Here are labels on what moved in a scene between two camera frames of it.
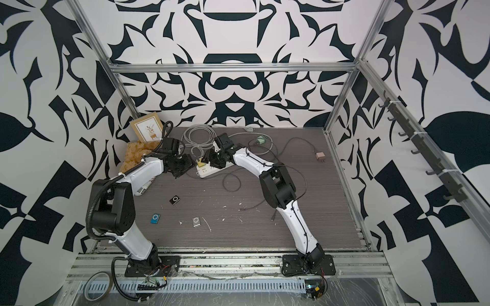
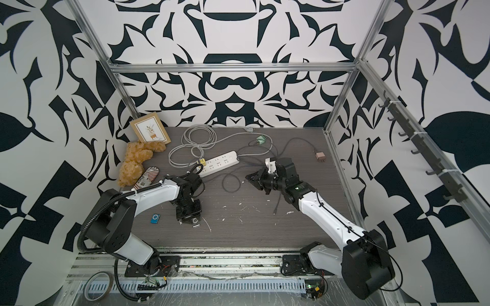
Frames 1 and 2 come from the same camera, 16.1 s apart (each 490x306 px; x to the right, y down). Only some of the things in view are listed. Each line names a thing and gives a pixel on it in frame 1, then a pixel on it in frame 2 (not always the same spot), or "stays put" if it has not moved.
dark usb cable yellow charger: [272, 215] to [201, 162]
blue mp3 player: [155, 218] stays put
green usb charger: [261, 139] stays put
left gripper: [189, 164] to [198, 213]
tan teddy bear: [134, 153] stays put
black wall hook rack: [454, 190] stays put
